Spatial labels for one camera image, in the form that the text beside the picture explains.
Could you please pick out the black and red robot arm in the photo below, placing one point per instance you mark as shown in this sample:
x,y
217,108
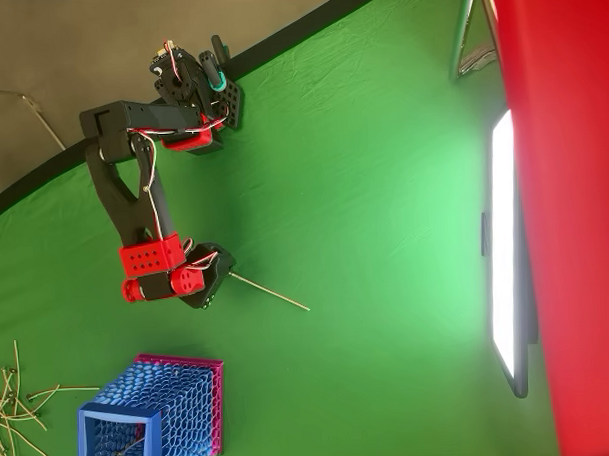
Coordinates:
x,y
129,219

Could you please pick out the green cloth with black rim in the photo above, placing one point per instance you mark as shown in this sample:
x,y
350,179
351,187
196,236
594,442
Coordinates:
x,y
358,186

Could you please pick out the single wooden stick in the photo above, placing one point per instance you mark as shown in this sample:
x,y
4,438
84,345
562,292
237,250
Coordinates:
x,y
269,290

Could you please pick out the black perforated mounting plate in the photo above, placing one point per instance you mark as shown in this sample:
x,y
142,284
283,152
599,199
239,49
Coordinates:
x,y
232,103

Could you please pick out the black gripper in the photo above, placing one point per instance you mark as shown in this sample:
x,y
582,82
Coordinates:
x,y
217,277

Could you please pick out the chrome tube stand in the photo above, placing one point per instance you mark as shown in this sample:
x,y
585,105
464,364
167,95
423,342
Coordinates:
x,y
460,27

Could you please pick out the red blurred panel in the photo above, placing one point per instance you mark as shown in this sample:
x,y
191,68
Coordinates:
x,y
574,203

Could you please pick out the flat LED light panel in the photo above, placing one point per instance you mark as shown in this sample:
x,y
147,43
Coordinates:
x,y
502,231

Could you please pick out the blue and pink mesh basket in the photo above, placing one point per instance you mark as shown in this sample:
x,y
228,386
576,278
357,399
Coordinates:
x,y
170,393

